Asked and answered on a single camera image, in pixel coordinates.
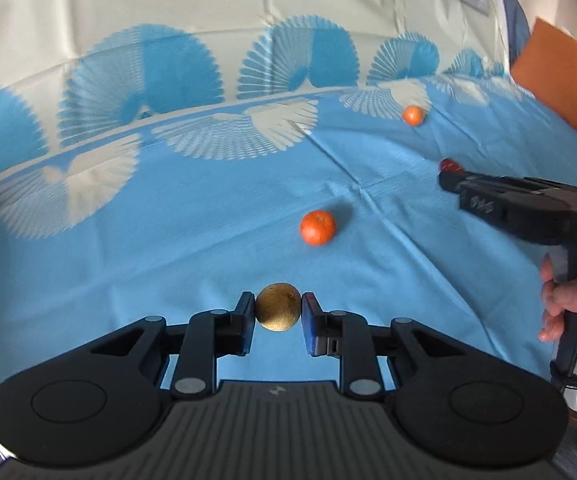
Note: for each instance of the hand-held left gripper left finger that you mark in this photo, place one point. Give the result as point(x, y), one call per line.
point(248, 322)

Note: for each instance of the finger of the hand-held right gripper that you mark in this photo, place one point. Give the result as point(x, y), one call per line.
point(483, 195)

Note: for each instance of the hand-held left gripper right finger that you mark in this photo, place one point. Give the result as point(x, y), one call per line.
point(309, 322)

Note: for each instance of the round beige fruit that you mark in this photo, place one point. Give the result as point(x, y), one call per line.
point(278, 307)

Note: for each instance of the small red fruit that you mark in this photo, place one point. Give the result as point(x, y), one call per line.
point(449, 164)

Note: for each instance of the person's right hand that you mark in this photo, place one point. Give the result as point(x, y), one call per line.
point(568, 297)

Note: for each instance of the orange tangerine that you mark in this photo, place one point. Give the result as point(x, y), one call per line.
point(413, 115)
point(318, 227)

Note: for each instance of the blue fan-printed cloth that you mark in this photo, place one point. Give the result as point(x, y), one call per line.
point(168, 210)

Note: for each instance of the orange cushion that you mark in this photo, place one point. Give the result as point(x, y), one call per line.
point(558, 75)

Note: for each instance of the blue fabric sofa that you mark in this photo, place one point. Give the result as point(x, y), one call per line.
point(515, 25)

